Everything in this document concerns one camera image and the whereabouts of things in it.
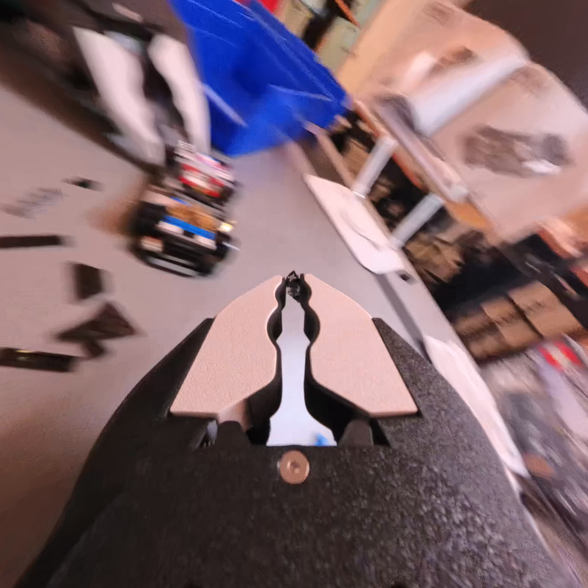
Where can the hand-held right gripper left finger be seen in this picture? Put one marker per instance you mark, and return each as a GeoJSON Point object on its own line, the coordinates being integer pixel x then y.
{"type": "Point", "coordinates": [229, 367]}

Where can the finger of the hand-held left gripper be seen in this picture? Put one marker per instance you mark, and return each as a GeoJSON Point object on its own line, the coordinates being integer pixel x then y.
{"type": "Point", "coordinates": [119, 92]}
{"type": "Point", "coordinates": [183, 82]}

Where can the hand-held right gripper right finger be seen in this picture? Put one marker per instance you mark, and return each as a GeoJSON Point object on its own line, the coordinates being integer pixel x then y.
{"type": "Point", "coordinates": [358, 367]}

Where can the blue plastic bin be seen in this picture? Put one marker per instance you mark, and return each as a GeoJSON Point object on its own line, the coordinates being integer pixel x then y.
{"type": "Point", "coordinates": [257, 69]}

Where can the black lego car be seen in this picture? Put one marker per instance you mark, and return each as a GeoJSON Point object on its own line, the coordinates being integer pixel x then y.
{"type": "Point", "coordinates": [183, 216]}

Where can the black lego bar tile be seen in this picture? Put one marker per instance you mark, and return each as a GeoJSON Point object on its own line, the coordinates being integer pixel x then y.
{"type": "Point", "coordinates": [27, 242]}
{"type": "Point", "coordinates": [36, 359]}

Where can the small black lego wedge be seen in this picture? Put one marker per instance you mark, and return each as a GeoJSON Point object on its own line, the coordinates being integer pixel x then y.
{"type": "Point", "coordinates": [101, 328]}

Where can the grey lego plate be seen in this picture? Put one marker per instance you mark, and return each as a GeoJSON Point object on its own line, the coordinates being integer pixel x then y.
{"type": "Point", "coordinates": [34, 202]}

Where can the lego set box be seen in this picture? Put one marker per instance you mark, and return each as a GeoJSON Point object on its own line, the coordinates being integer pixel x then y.
{"type": "Point", "coordinates": [546, 436]}

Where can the white monitor stand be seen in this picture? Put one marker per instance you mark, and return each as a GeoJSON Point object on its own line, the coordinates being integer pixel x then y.
{"type": "Point", "coordinates": [358, 220]}

